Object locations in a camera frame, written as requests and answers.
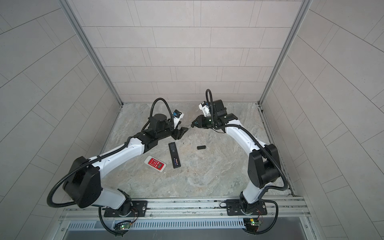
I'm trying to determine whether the black remote control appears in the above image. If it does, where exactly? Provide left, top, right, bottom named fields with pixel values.
left=169, top=142, right=181, bottom=169

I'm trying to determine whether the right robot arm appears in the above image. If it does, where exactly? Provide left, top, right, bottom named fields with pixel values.
left=191, top=100, right=282, bottom=213

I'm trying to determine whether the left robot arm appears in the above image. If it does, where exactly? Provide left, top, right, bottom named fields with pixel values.
left=63, top=110, right=188, bottom=215

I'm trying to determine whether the red white remote control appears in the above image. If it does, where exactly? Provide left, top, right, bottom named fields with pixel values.
left=144, top=156, right=167, bottom=173

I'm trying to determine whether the left circuit board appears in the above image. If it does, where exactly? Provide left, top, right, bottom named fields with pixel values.
left=114, top=221, right=133, bottom=231

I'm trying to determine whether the circuit board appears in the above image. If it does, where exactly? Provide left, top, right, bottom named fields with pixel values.
left=243, top=218, right=263, bottom=233
left=114, top=221, right=133, bottom=231

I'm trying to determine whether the right circuit board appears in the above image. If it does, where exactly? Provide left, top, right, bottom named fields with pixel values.
left=243, top=218, right=263, bottom=233

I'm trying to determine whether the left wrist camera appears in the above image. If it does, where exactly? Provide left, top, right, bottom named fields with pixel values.
left=173, top=110, right=184, bottom=129

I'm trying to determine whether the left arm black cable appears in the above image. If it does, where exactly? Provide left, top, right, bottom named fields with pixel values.
left=46, top=136, right=133, bottom=208

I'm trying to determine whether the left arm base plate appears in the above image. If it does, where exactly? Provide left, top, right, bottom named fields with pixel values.
left=103, top=201, right=148, bottom=218

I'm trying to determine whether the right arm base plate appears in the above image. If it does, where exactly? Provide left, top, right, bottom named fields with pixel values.
left=220, top=199, right=268, bottom=216

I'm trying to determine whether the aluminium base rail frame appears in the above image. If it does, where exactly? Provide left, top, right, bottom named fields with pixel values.
left=59, top=195, right=311, bottom=221

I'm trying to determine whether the aluminium corner post left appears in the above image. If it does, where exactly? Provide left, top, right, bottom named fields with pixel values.
left=58, top=0, right=124, bottom=107

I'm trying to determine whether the aluminium corner post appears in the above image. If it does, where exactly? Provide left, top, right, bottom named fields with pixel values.
left=58, top=0, right=124, bottom=107
left=258, top=0, right=313, bottom=106

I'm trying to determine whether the aluminium corner post right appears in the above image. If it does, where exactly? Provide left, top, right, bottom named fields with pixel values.
left=258, top=0, right=313, bottom=106

